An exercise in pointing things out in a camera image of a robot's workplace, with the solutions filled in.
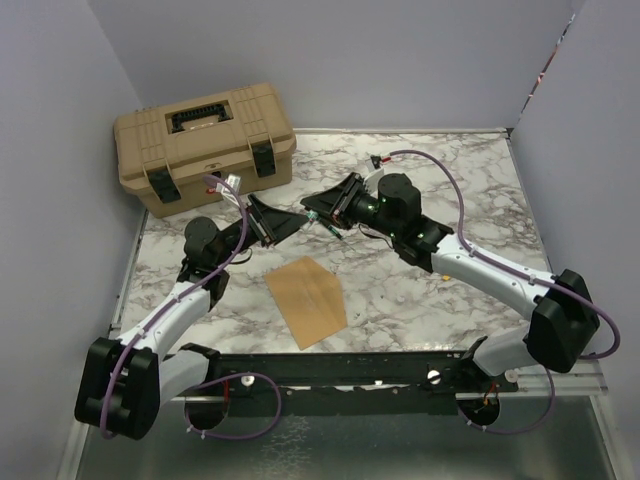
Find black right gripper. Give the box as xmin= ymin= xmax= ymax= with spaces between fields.
xmin=302 ymin=172 xmax=401 ymax=240

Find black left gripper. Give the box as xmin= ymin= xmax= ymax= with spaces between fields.
xmin=214 ymin=194 xmax=309 ymax=267

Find white green glue stick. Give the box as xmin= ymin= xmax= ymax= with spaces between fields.
xmin=307 ymin=210 xmax=320 ymax=225

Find green black glue pen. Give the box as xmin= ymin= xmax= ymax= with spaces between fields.
xmin=325 ymin=224 xmax=344 ymax=241

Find brown paper envelope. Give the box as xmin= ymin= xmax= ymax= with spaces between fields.
xmin=264 ymin=256 xmax=347 ymax=350

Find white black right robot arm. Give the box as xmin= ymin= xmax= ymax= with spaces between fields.
xmin=301 ymin=173 xmax=600 ymax=391

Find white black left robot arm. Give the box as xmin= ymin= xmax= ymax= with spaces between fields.
xmin=74 ymin=195 xmax=308 ymax=440

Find tan plastic toolbox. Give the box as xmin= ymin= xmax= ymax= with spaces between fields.
xmin=114 ymin=83 xmax=297 ymax=218

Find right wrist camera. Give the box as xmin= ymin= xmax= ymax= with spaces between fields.
xmin=364 ymin=155 xmax=391 ymax=191

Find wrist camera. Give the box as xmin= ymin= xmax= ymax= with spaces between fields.
xmin=364 ymin=155 xmax=391 ymax=191
xmin=206 ymin=174 xmax=242 ymax=206

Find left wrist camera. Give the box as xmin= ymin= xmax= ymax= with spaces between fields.
xmin=206 ymin=174 xmax=242 ymax=206

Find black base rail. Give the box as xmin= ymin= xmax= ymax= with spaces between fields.
xmin=177 ymin=351 xmax=518 ymax=423

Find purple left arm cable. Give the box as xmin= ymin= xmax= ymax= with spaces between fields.
xmin=99 ymin=174 xmax=284 ymax=441

